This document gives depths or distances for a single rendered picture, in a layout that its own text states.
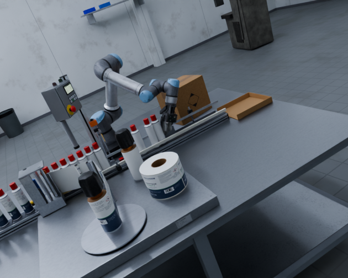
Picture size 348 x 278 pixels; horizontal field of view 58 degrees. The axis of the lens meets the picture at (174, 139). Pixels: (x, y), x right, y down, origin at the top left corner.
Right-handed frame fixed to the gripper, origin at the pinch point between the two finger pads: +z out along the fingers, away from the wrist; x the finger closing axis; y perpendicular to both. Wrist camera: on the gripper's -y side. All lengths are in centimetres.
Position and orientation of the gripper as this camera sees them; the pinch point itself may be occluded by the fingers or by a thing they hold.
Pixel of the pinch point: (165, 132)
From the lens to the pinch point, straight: 208.0
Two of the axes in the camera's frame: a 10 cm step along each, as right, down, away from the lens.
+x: 9.0, 0.4, 4.2
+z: -1.4, 9.7, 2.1
